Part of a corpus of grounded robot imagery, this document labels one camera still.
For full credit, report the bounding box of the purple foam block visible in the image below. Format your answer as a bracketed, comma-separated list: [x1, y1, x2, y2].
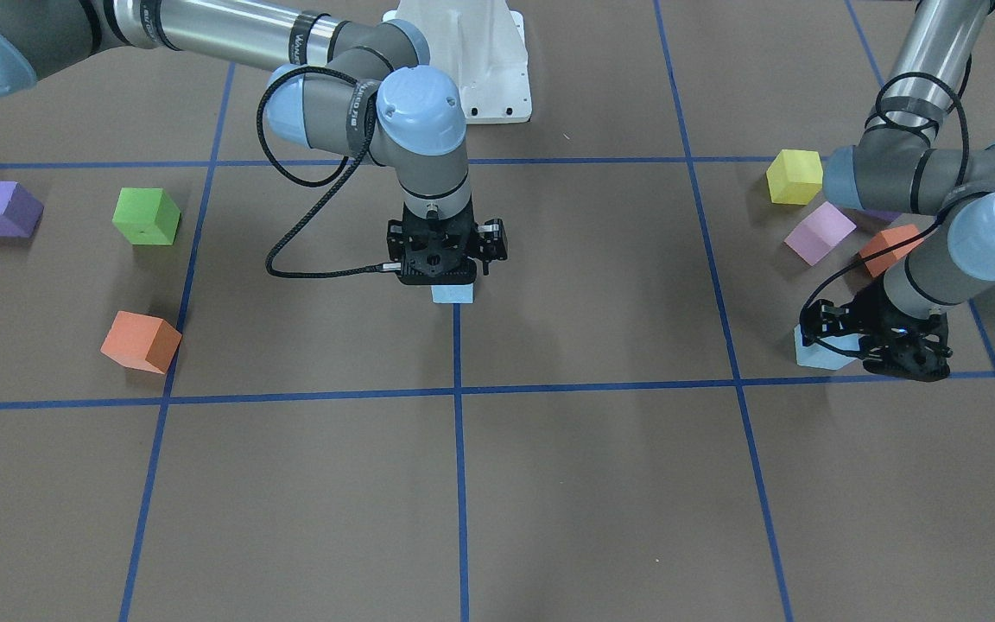
[0, 181, 44, 238]
[860, 209, 902, 224]

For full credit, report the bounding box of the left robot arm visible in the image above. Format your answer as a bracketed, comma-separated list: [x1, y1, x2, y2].
[796, 1, 995, 382]

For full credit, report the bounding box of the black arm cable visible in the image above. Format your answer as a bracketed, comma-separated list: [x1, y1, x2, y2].
[256, 66, 403, 280]
[804, 71, 972, 325]

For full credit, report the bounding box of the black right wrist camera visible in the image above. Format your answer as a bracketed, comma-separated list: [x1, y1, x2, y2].
[469, 218, 508, 276]

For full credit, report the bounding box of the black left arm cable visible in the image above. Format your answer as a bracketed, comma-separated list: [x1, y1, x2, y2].
[804, 71, 972, 325]

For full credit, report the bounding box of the green foam block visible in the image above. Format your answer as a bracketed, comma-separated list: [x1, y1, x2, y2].
[111, 187, 182, 245]

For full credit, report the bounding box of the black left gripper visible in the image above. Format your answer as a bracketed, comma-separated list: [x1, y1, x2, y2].
[798, 281, 953, 382]

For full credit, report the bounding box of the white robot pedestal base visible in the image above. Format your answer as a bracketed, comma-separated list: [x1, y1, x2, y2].
[383, 1, 533, 124]

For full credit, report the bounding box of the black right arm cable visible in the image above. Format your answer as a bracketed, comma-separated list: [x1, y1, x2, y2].
[256, 66, 403, 280]

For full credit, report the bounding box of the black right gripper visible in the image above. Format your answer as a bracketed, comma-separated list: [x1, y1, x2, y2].
[386, 202, 478, 286]

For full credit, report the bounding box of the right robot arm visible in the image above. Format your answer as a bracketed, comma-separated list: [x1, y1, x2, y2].
[0, 1, 508, 286]

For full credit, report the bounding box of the yellow foam block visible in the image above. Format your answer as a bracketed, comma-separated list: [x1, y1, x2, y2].
[765, 149, 824, 206]

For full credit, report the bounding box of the orange foam block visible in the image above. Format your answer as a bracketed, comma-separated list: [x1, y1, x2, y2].
[859, 224, 922, 278]
[100, 310, 182, 374]

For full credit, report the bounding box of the pink lilac foam block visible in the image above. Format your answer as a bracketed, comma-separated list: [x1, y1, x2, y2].
[784, 201, 856, 265]

